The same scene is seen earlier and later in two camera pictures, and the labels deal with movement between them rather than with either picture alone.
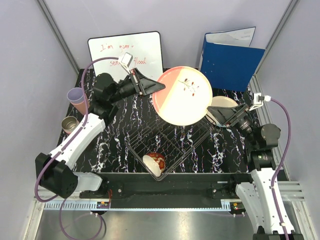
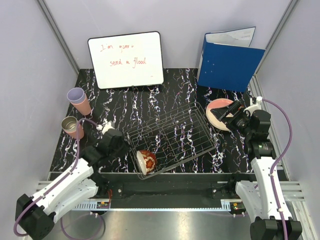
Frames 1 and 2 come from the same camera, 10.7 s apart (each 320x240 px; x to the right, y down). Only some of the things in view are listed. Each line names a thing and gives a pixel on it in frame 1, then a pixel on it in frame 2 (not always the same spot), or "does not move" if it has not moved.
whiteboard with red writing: x=146 y=49 does not move
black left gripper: x=145 y=85 -> x=125 y=147
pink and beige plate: x=186 y=97 -> x=212 y=118
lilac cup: x=75 y=95 does not move
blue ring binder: x=228 y=60 does not move
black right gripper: x=226 y=114 does not move
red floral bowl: x=156 y=163 -> x=147 y=161
